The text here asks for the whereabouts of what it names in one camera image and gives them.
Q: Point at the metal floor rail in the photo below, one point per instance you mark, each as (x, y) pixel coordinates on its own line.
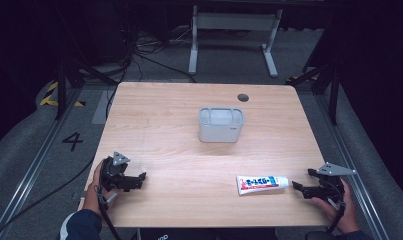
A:
(347, 150)
(39, 160)

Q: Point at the black tripod stand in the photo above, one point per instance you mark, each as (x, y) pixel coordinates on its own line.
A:
(332, 86)
(61, 90)

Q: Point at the grey plastic holder box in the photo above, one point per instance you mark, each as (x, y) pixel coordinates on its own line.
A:
(220, 128)

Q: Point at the white toothpaste tube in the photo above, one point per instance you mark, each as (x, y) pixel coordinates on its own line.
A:
(260, 184)

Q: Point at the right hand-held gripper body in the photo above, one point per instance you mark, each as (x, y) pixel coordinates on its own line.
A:
(330, 186)

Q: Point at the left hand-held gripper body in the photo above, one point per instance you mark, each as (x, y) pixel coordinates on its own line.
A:
(113, 175)

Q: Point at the person's right hand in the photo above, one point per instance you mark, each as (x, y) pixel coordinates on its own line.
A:
(347, 216)

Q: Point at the person's left hand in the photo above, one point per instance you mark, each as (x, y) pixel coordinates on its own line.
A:
(92, 196)

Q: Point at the yellow black floor tape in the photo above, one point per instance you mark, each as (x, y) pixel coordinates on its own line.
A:
(50, 99)

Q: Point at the white metal desk frame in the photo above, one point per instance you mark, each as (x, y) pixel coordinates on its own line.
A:
(235, 21)

